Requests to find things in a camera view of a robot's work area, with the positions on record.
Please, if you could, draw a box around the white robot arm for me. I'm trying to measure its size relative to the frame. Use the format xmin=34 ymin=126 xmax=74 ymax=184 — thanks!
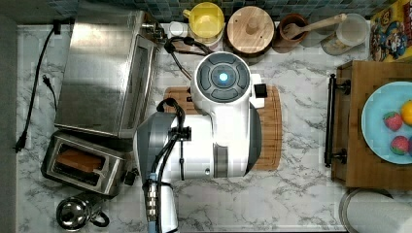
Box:
xmin=133 ymin=51 xmax=262 ymax=233

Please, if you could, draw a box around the silver toaster oven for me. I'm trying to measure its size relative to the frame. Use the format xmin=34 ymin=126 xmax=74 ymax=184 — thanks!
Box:
xmin=54 ymin=9 xmax=162 ymax=139

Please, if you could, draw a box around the silver two-slot toaster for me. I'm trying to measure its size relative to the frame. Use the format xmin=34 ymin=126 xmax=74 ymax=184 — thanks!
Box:
xmin=41 ymin=130 xmax=132 ymax=198

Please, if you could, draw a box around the bamboo cutting board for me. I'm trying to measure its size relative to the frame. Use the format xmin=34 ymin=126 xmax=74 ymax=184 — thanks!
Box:
xmin=163 ymin=85 xmax=282 ymax=171

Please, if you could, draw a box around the yellow mug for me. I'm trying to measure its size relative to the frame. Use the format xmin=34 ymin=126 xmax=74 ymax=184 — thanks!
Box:
xmin=183 ymin=2 xmax=224 ymax=44

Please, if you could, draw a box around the white bottle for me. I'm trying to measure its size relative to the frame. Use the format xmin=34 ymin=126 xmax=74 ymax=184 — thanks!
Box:
xmin=168 ymin=21 xmax=189 ymax=38

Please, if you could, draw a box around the dark jar with wooden lid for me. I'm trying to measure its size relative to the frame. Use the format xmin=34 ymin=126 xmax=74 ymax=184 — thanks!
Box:
xmin=225 ymin=6 xmax=275 ymax=55

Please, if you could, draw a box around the brown wooden utensil cup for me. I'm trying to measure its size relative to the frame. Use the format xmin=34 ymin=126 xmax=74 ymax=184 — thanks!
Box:
xmin=272 ymin=14 xmax=308 ymax=53

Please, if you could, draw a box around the brown toast slice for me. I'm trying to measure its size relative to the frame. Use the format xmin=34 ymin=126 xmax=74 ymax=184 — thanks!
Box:
xmin=56 ymin=149 xmax=104 ymax=173

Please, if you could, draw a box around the wooden serving tray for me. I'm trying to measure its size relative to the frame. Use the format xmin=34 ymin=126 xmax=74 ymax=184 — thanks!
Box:
xmin=325 ymin=60 xmax=412 ymax=190

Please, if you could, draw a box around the shiny steel cup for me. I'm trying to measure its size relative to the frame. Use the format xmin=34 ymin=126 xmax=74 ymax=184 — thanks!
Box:
xmin=55 ymin=192 xmax=110 ymax=231

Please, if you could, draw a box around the frosted plastic cup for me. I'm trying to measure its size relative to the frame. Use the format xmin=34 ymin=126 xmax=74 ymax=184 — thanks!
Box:
xmin=321 ymin=14 xmax=369 ymax=55

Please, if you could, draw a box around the light blue plate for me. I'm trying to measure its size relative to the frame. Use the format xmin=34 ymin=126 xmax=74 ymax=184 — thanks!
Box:
xmin=361 ymin=82 xmax=412 ymax=165

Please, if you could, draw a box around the round clear plastic lid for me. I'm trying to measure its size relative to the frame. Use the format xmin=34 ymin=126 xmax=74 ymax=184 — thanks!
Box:
xmin=339 ymin=188 xmax=412 ymax=233

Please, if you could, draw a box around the red toy strawberry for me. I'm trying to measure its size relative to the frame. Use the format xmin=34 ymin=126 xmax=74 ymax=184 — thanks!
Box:
xmin=383 ymin=112 xmax=403 ymax=131
xmin=391 ymin=136 xmax=409 ymax=155

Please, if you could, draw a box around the orange toy fruit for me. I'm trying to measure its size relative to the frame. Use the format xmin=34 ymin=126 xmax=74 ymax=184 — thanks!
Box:
xmin=400 ymin=100 xmax=412 ymax=125

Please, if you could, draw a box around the yellow cereal box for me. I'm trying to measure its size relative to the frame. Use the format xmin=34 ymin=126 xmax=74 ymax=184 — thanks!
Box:
xmin=369 ymin=0 xmax=412 ymax=63

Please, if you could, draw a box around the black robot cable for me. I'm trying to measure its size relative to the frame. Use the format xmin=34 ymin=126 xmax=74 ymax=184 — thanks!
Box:
xmin=150 ymin=97 xmax=192 ymax=233

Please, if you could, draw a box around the black power cord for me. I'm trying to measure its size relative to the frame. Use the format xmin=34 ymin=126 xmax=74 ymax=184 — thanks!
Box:
xmin=12 ymin=19 xmax=62 ymax=154

